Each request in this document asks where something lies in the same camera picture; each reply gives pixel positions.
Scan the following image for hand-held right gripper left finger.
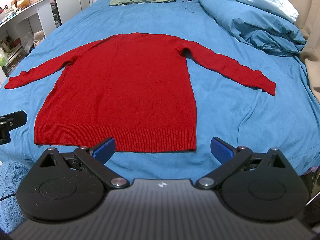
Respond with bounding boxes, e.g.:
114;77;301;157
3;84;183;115
34;137;130;189

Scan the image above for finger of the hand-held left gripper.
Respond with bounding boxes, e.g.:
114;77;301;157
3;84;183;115
0;110;27;145

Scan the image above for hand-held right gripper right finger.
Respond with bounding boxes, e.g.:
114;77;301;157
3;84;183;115
195;137;295;190

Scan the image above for red knit sweater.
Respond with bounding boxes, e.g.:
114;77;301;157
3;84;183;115
4;32;277;153

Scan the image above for blue bed sheet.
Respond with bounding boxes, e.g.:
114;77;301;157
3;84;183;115
0;0;320;178

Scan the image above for blue fuzzy rug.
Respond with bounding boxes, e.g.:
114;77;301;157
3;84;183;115
0;160;32;233

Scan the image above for white desk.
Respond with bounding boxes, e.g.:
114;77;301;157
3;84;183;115
0;0;56;78

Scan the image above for black cable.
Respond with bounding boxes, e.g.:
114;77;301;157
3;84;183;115
0;191;17;202

